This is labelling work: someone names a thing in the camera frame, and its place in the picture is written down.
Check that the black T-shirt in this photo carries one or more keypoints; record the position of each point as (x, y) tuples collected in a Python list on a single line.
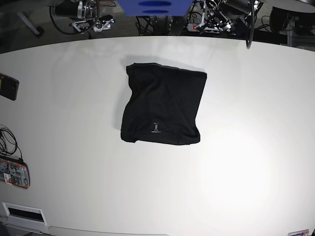
[(163, 105)]

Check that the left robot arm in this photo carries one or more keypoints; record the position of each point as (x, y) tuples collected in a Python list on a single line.
[(229, 17)]

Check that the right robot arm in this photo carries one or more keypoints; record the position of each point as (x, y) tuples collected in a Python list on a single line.
[(85, 15)]

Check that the white power strip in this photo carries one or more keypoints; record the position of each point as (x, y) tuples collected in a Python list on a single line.
[(193, 27)]

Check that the blue plastic stool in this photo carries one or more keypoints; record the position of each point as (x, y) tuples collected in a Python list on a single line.
[(155, 7)]

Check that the orange blue device case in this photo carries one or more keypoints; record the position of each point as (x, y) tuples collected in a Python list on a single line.
[(15, 172)]

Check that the black smartphone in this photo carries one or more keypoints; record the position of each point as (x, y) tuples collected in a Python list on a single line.
[(9, 87)]

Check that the sticker at table edge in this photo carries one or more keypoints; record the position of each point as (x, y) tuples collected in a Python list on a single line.
[(299, 233)]

